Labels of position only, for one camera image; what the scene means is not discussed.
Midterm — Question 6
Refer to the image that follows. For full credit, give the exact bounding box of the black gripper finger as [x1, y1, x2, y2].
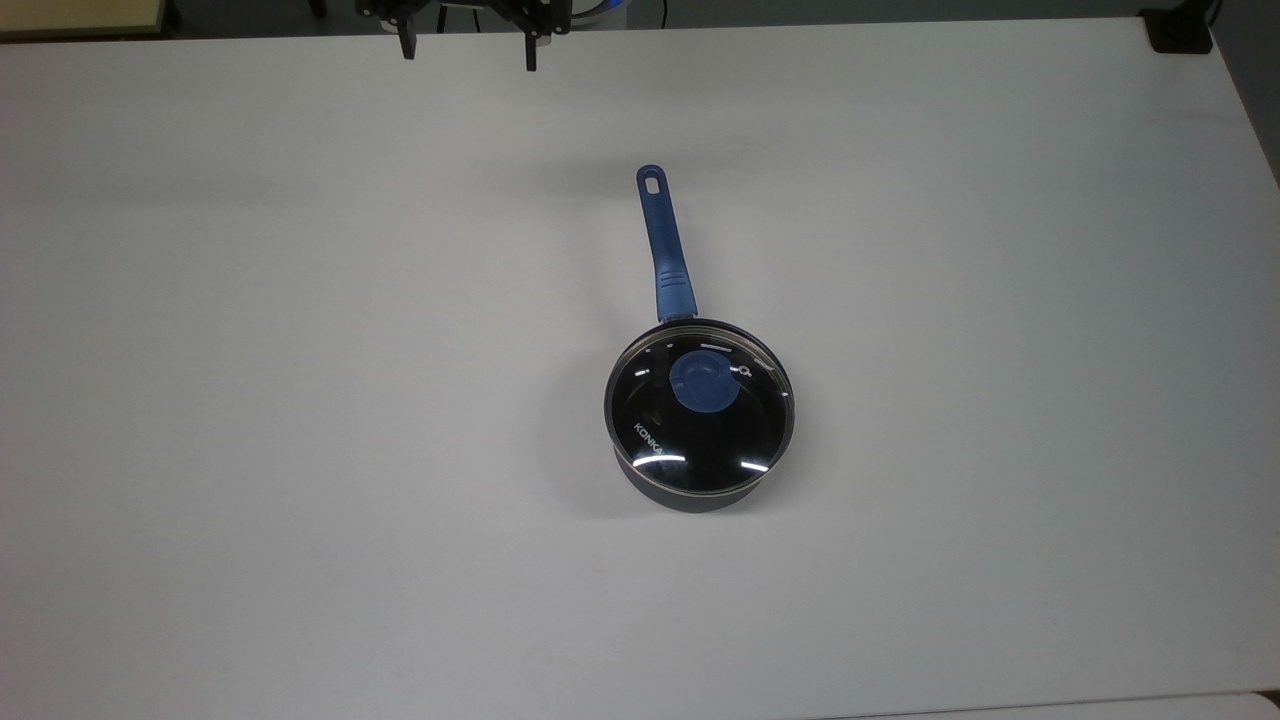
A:
[503, 0, 573, 73]
[357, 0, 433, 61]

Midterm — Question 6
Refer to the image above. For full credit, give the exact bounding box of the glass lid with blue knob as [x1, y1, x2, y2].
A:
[604, 322, 797, 497]

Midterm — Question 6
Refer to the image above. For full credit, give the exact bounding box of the dark blue saucepan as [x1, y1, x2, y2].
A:
[603, 164, 798, 515]

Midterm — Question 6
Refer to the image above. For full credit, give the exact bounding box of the tan wooden table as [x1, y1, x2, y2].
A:
[0, 0, 183, 41]

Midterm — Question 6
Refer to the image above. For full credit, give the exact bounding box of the black pole with clamp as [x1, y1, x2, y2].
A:
[1138, 8, 1217, 55]

